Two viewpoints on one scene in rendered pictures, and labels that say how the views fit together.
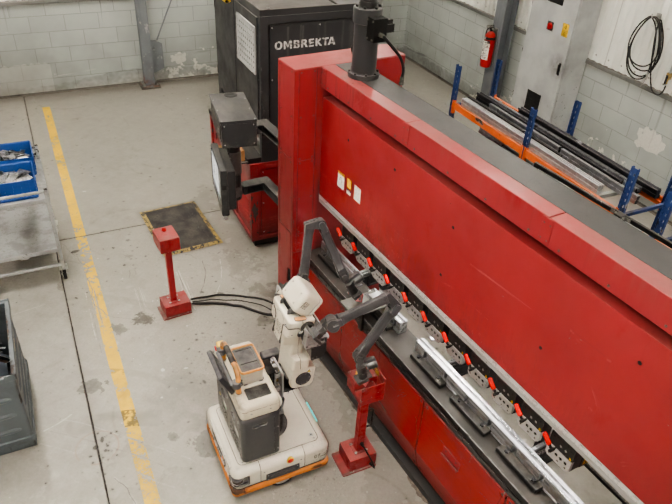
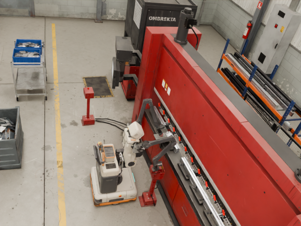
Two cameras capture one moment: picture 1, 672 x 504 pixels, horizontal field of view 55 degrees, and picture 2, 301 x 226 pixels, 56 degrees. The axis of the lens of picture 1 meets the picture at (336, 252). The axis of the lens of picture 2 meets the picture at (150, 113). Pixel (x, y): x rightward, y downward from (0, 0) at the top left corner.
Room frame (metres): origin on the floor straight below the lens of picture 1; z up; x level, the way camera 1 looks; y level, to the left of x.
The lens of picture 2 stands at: (0.06, -0.19, 3.96)
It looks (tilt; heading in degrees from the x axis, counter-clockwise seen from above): 38 degrees down; 4
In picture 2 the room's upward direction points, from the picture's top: 12 degrees clockwise
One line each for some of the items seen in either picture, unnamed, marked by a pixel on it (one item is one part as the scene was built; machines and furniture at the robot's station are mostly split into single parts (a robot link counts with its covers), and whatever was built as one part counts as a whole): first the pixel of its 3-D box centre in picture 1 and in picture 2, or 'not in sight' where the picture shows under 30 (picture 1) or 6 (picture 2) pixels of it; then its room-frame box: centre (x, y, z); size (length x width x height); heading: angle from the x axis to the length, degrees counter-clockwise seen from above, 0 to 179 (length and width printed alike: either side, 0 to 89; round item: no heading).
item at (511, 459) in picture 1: (518, 468); (211, 221); (2.18, -1.03, 0.89); 0.30 x 0.05 x 0.03; 32
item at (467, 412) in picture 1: (469, 415); (196, 194); (2.52, -0.81, 0.89); 0.30 x 0.05 x 0.03; 32
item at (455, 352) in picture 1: (461, 345); (198, 164); (2.74, -0.74, 1.21); 0.15 x 0.09 x 0.17; 32
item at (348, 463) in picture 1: (354, 454); (147, 198); (2.84, -0.21, 0.06); 0.25 x 0.20 x 0.12; 117
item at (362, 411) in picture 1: (361, 420); (152, 185); (2.86, -0.23, 0.39); 0.05 x 0.05 x 0.54; 27
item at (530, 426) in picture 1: (536, 419); (221, 203); (2.23, -1.06, 1.21); 0.15 x 0.09 x 0.17; 32
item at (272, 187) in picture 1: (263, 193); (131, 81); (4.36, 0.58, 1.18); 0.40 x 0.24 x 0.07; 32
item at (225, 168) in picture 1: (224, 178); (115, 72); (4.13, 0.84, 1.42); 0.45 x 0.12 x 0.36; 19
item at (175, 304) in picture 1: (170, 271); (88, 106); (4.29, 1.37, 0.41); 0.25 x 0.20 x 0.83; 122
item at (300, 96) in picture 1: (334, 203); (161, 91); (4.32, 0.03, 1.15); 0.85 x 0.25 x 2.30; 122
